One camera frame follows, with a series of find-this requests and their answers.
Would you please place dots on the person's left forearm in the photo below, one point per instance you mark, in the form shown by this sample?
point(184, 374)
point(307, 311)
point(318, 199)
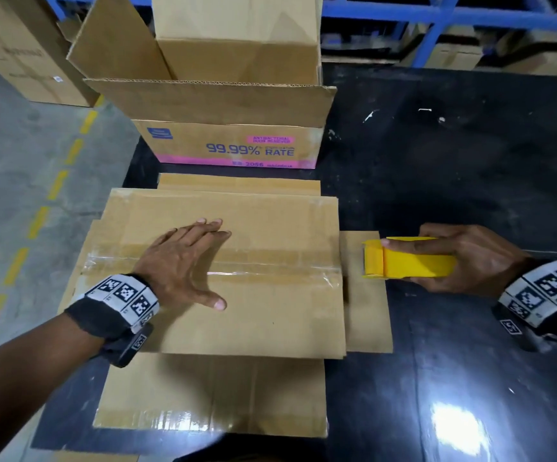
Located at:
point(18, 380)

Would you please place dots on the left wristband with marker tags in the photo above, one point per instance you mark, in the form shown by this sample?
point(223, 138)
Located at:
point(110, 307)

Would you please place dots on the wide brown cardboard box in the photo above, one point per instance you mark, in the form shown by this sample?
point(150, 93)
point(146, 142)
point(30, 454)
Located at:
point(543, 62)

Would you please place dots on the wristband with marker tags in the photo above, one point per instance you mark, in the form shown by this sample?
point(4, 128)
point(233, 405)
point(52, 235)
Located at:
point(110, 307)
point(548, 293)

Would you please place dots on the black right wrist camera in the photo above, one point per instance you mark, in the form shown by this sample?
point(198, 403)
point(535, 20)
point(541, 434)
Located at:
point(514, 329)

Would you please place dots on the person's right hand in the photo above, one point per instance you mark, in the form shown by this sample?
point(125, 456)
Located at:
point(480, 264)

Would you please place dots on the closed brown cardboard box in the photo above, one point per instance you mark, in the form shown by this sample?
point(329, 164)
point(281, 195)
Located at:
point(452, 57)

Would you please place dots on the tall brown cardboard box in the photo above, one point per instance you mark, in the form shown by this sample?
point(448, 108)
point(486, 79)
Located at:
point(18, 52)

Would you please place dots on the right wristband with marker tags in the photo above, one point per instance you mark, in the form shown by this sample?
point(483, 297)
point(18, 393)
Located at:
point(548, 293)

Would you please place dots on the yellow tape dispenser with tape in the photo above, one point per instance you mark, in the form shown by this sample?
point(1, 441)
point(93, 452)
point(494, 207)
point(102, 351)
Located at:
point(413, 264)

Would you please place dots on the clear sealing tape strip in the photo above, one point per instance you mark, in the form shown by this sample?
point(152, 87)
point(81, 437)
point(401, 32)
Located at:
point(269, 271)

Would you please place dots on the taped cardboard sheet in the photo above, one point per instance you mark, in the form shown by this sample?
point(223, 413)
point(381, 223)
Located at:
point(269, 322)

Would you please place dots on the pink-striped cardboard box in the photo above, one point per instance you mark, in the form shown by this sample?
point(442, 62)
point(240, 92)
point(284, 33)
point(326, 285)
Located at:
point(211, 100)

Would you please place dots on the person's left hand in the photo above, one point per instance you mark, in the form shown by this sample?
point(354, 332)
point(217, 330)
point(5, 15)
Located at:
point(177, 264)

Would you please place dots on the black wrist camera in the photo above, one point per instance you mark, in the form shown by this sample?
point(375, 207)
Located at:
point(131, 346)
point(514, 329)

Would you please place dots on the blue metal storage rack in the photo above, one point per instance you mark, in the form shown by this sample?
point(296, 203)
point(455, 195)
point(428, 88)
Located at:
point(452, 15)

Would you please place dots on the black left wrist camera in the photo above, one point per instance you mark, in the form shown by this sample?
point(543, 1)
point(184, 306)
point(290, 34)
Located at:
point(131, 346)

